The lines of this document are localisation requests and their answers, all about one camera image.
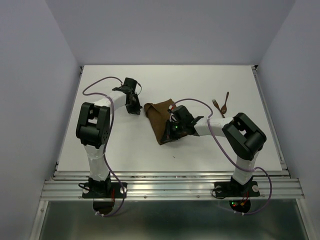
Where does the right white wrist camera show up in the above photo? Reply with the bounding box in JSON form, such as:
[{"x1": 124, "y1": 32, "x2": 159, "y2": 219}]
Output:
[{"x1": 167, "y1": 105, "x2": 176, "y2": 121}]

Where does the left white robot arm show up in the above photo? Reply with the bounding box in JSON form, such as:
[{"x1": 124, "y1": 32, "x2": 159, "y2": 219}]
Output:
[{"x1": 75, "y1": 76, "x2": 142, "y2": 197}]

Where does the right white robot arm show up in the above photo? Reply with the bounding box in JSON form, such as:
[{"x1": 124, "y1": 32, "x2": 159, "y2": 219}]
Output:
[{"x1": 160, "y1": 105, "x2": 267, "y2": 195}]

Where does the brown cloth napkin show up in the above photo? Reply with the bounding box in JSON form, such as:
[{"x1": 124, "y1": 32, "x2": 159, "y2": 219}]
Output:
[{"x1": 143, "y1": 98, "x2": 174, "y2": 145}]

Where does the brown wooden spoon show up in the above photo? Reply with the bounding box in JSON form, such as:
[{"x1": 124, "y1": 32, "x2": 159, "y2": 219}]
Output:
[{"x1": 221, "y1": 91, "x2": 230, "y2": 114}]

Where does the brown wooden fork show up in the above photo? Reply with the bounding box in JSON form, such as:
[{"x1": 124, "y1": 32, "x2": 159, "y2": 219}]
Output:
[{"x1": 212, "y1": 99, "x2": 225, "y2": 118}]

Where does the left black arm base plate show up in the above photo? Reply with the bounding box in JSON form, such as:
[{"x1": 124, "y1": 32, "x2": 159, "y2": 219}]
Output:
[{"x1": 78, "y1": 182, "x2": 127, "y2": 200}]

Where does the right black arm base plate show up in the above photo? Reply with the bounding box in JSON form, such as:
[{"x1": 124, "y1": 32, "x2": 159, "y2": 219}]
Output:
[{"x1": 214, "y1": 181, "x2": 260, "y2": 198}]

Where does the aluminium front rail frame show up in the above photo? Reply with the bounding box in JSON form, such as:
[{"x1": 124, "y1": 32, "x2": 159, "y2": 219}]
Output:
[{"x1": 29, "y1": 166, "x2": 317, "y2": 240}]

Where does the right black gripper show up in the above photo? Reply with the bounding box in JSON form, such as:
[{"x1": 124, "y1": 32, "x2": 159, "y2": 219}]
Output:
[{"x1": 161, "y1": 119, "x2": 185, "y2": 143}]

